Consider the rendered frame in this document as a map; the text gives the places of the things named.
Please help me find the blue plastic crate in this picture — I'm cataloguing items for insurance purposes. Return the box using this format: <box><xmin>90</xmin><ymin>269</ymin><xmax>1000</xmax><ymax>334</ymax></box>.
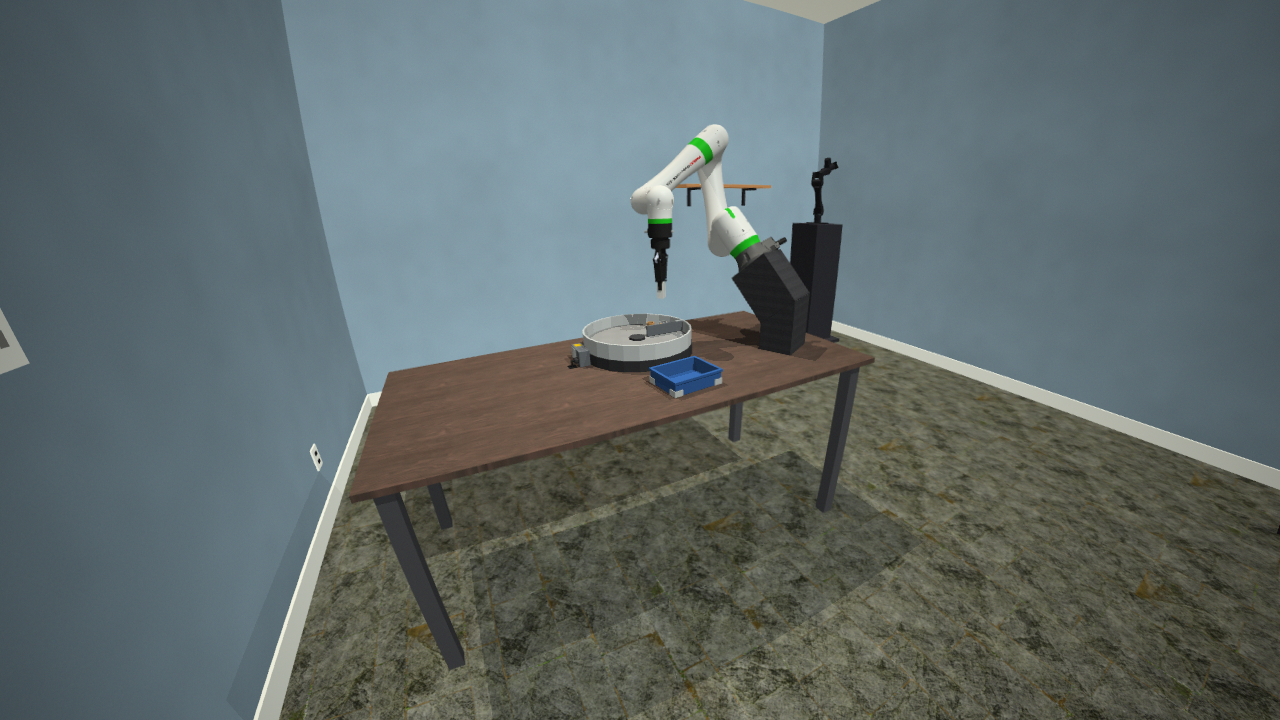
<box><xmin>649</xmin><ymin>356</ymin><xmax>723</xmax><ymax>398</ymax></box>

